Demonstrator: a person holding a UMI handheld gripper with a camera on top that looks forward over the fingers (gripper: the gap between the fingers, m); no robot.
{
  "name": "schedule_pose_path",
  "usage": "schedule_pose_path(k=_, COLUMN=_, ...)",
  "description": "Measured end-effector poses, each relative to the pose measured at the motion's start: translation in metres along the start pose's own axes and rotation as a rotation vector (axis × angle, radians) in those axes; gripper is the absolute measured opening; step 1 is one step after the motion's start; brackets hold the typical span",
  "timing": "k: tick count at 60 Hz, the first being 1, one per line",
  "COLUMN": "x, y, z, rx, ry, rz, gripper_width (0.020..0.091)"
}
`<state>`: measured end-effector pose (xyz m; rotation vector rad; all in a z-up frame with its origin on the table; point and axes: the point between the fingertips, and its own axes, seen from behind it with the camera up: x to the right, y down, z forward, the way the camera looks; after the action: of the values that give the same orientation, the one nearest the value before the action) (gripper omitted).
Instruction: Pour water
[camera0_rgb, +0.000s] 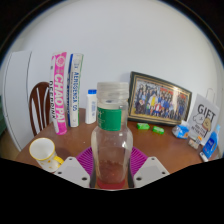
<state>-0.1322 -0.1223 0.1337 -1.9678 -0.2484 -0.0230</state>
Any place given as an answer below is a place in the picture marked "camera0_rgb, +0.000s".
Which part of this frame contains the clear plastic bottle green label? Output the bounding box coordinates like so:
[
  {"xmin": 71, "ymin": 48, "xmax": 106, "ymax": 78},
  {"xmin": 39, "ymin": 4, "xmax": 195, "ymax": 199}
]
[{"xmin": 90, "ymin": 81, "xmax": 134, "ymax": 186}]

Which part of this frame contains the framed group photo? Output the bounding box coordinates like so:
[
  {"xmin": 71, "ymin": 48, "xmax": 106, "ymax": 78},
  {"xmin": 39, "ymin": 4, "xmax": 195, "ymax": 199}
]
[{"xmin": 127, "ymin": 70, "xmax": 193, "ymax": 127}]

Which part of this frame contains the small snack packet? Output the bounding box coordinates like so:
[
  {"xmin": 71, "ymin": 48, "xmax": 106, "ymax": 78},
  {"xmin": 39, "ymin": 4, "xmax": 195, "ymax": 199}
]
[{"xmin": 187, "ymin": 134, "xmax": 202, "ymax": 150}]

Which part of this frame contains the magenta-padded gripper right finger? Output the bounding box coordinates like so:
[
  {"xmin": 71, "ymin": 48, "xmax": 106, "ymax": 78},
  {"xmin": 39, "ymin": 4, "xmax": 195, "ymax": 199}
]
[{"xmin": 128, "ymin": 146, "xmax": 171, "ymax": 189}]

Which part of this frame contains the white refrigerator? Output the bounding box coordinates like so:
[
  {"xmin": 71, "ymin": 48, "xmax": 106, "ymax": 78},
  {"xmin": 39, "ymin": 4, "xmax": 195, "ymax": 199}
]
[{"xmin": 2, "ymin": 49, "xmax": 33, "ymax": 151}]

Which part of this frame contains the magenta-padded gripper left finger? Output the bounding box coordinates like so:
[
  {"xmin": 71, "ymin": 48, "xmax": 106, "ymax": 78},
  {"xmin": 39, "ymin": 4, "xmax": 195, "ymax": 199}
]
[{"xmin": 53, "ymin": 146, "xmax": 98, "ymax": 189}]

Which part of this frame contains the green crate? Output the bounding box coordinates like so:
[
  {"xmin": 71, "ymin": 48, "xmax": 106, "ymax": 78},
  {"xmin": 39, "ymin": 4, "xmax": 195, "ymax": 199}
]
[{"xmin": 0, "ymin": 96, "xmax": 7, "ymax": 134}]

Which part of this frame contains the dark wooden chair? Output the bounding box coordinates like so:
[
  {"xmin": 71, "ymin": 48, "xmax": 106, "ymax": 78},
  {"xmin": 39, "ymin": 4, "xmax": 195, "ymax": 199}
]
[{"xmin": 28, "ymin": 81, "xmax": 53, "ymax": 137}]

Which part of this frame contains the blue detergent bottle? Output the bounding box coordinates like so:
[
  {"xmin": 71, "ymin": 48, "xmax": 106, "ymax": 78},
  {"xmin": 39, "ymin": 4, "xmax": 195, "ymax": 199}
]
[{"xmin": 202, "ymin": 124, "xmax": 222, "ymax": 160}]

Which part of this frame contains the white mug yellow handle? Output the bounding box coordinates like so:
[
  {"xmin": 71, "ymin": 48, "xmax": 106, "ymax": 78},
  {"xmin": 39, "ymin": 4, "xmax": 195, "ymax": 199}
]
[{"xmin": 28, "ymin": 137, "xmax": 65, "ymax": 174}]

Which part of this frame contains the white lotion bottle blue cap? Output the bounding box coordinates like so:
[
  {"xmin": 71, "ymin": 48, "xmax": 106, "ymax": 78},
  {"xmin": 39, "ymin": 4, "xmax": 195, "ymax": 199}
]
[{"xmin": 84, "ymin": 88, "xmax": 98, "ymax": 125}]

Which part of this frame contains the white paper gift bag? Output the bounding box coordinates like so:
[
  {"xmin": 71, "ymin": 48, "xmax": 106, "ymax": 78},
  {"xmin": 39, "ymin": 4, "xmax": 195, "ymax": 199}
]
[{"xmin": 186, "ymin": 88, "xmax": 220, "ymax": 141}]

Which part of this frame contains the white blue shuttlecock tube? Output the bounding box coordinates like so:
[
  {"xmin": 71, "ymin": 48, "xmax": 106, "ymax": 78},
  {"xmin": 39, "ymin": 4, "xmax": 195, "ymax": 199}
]
[{"xmin": 66, "ymin": 52, "xmax": 85, "ymax": 128}]

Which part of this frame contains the white handheld thermometer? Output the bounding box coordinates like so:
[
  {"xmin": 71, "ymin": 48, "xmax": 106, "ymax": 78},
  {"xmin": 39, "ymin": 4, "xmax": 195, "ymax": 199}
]
[{"xmin": 198, "ymin": 151, "xmax": 209, "ymax": 163}]

